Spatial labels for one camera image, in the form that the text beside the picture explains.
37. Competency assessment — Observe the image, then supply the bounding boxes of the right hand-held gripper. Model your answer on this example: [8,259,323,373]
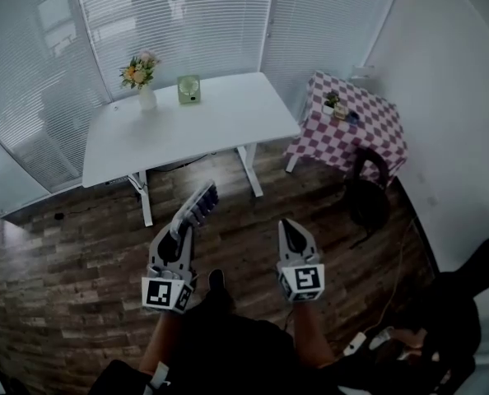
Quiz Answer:
[274,218,326,303]

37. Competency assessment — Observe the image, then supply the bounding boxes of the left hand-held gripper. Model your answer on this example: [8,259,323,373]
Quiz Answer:
[141,222,197,316]

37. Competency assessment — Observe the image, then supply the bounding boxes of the grey calculator with dark keys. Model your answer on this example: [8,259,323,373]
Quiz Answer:
[170,180,221,239]

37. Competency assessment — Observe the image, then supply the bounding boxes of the person's left forearm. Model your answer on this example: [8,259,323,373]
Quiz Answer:
[138,309,189,382]

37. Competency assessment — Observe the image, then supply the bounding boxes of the person's right forearm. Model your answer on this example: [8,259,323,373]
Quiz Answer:
[294,302,337,370]

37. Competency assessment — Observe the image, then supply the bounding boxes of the person's black shoe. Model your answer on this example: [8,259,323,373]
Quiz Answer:
[207,268,226,300]

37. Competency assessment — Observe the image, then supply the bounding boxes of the white power strip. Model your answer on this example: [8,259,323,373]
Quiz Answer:
[342,331,368,356]

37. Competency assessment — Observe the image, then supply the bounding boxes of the person's black clothing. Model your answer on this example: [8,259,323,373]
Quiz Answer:
[91,292,344,395]

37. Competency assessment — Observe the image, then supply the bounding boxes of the pink checkered tablecloth table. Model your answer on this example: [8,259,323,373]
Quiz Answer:
[283,70,409,188]

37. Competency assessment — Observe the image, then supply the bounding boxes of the white table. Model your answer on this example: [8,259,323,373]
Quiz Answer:
[81,71,303,228]

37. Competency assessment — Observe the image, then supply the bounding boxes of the small potted plant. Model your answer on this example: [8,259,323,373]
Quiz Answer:
[322,90,341,117]

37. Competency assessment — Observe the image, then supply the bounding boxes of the green desk fan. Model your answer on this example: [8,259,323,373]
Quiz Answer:
[176,74,203,106]

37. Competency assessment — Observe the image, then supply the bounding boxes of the white vase with flowers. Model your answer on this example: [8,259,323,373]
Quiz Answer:
[119,49,162,112]

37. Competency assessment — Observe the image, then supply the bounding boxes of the black bag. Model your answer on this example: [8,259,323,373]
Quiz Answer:
[338,238,489,395]

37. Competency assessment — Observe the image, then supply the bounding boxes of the clear acrylic stand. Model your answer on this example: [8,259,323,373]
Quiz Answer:
[350,63,378,85]

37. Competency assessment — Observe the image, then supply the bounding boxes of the white window blind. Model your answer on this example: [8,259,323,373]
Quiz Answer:
[0,0,113,217]
[75,0,277,103]
[262,0,406,117]

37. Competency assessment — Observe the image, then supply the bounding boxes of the yellow cable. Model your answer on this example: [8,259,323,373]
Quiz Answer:
[366,216,421,335]

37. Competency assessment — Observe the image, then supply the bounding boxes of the black floor plug with cable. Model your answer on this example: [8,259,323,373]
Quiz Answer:
[53,208,90,221]

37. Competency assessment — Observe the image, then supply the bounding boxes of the white wrist strap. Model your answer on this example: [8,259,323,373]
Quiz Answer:
[147,362,171,393]

